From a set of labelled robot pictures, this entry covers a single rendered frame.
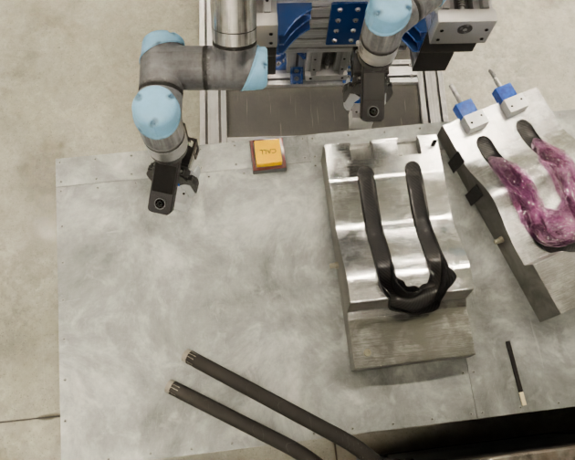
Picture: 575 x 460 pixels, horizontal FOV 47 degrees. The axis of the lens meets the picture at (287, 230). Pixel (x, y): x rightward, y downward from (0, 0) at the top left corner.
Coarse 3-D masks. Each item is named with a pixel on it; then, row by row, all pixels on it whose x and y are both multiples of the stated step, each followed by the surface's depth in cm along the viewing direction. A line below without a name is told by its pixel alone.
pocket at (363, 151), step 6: (354, 144) 152; (360, 144) 152; (366, 144) 152; (354, 150) 153; (360, 150) 153; (366, 150) 153; (372, 150) 150; (354, 156) 152; (360, 156) 152; (366, 156) 152; (372, 156) 151
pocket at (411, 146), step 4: (416, 136) 152; (400, 140) 152; (404, 140) 152; (408, 140) 152; (412, 140) 152; (416, 140) 152; (400, 144) 153; (404, 144) 153; (408, 144) 153; (412, 144) 153; (416, 144) 153; (400, 148) 153; (404, 148) 153; (408, 148) 153; (412, 148) 153; (416, 148) 153; (420, 148) 151; (400, 152) 153; (404, 152) 153; (408, 152) 153; (412, 152) 153; (416, 152) 153; (420, 152) 151
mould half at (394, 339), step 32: (384, 160) 149; (416, 160) 149; (352, 192) 147; (384, 192) 147; (352, 224) 145; (384, 224) 145; (448, 224) 145; (352, 256) 140; (416, 256) 139; (448, 256) 139; (352, 288) 136; (448, 288) 137; (352, 320) 141; (384, 320) 141; (416, 320) 142; (448, 320) 142; (352, 352) 139; (384, 352) 139; (416, 352) 140; (448, 352) 140
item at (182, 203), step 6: (192, 162) 143; (180, 186) 139; (180, 192) 138; (180, 198) 138; (186, 198) 138; (192, 198) 143; (174, 204) 140; (180, 204) 139; (186, 204) 139; (180, 210) 143; (186, 210) 141
